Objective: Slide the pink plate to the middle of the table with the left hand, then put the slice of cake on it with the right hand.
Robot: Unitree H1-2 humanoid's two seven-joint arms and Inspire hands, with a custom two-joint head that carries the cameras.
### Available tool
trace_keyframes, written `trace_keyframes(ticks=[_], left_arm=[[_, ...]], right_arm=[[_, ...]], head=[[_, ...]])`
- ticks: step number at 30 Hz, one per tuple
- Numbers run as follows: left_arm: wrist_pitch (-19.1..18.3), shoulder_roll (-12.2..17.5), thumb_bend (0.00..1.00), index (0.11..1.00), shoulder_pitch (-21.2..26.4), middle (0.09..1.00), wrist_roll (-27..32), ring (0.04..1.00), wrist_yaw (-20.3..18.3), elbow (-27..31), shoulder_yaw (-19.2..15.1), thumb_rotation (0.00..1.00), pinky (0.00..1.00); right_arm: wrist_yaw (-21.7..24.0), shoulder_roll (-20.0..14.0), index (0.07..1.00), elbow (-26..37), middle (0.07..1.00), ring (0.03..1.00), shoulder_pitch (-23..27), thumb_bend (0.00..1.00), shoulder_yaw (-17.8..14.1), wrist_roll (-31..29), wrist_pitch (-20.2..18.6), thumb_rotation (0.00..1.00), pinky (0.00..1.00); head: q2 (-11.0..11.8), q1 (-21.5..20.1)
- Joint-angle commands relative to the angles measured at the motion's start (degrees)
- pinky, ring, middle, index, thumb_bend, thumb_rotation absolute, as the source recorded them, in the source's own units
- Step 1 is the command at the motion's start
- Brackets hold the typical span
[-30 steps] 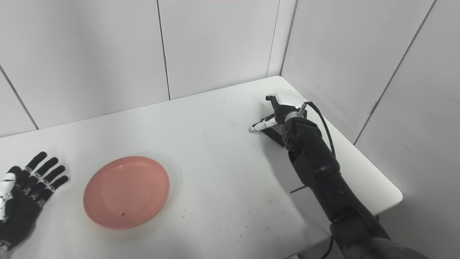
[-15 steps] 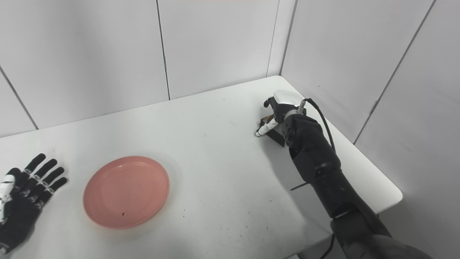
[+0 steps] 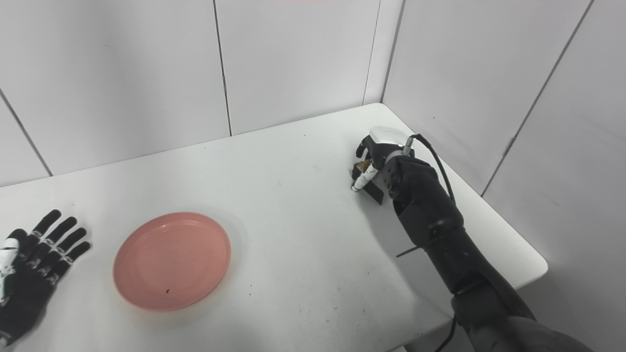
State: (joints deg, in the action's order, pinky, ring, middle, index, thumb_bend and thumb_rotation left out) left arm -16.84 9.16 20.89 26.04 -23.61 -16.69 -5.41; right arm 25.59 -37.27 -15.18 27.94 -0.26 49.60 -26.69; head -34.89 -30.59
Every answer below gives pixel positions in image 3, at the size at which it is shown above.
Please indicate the chocolate cake slice with fruit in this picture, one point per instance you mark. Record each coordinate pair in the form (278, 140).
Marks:
(375, 189)

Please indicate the pink round plate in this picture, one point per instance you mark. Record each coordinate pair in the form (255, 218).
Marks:
(171, 261)

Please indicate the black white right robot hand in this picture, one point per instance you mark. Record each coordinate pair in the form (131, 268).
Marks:
(386, 142)

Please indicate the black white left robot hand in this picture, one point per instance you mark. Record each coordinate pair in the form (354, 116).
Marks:
(29, 278)

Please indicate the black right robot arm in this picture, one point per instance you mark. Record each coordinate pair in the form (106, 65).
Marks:
(440, 230)

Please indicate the small metal wall hinge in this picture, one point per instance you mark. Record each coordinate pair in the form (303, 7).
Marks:
(511, 142)

